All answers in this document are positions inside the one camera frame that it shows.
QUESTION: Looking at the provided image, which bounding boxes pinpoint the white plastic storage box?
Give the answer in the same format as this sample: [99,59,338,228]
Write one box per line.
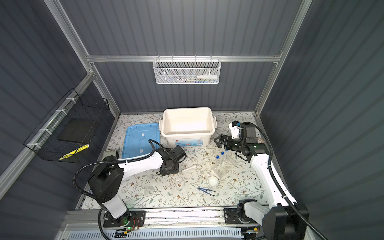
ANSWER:
[159,107,217,148]

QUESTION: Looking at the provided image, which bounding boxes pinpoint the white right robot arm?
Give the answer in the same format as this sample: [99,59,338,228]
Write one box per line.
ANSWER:
[214,121,309,240]

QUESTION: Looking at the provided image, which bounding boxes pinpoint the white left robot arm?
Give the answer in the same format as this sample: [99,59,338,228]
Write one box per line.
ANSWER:
[88,146,187,219]

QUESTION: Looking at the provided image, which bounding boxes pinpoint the blue plastic box lid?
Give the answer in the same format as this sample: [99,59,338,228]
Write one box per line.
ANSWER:
[122,123,160,159]

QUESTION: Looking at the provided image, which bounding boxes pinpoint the blue tweezers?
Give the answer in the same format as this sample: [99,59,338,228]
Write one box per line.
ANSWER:
[198,188,216,197]

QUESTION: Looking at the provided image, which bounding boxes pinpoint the black wire wall basket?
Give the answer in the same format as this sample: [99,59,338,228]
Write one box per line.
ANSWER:
[24,89,110,163]

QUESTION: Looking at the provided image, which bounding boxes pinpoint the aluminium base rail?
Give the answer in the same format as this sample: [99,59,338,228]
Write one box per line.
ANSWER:
[59,207,258,231]

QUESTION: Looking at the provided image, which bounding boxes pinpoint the white wire wall basket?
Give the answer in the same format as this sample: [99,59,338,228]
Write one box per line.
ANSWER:
[153,60,222,85]

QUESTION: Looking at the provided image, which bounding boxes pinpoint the white pestle rod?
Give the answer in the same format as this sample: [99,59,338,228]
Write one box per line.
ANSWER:
[181,164,197,173]

